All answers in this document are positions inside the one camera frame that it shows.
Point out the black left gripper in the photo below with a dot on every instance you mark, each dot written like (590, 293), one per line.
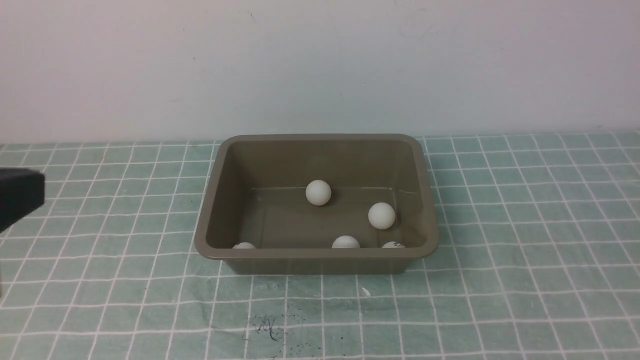
(22, 191)

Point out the white ping-pong ball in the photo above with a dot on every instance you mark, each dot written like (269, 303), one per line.
(345, 242)
(244, 245)
(318, 192)
(381, 216)
(393, 245)

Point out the brown plastic bin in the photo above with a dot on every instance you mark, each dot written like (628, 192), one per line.
(256, 193)

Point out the green checkered tablecloth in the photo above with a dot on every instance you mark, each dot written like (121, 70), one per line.
(538, 259)

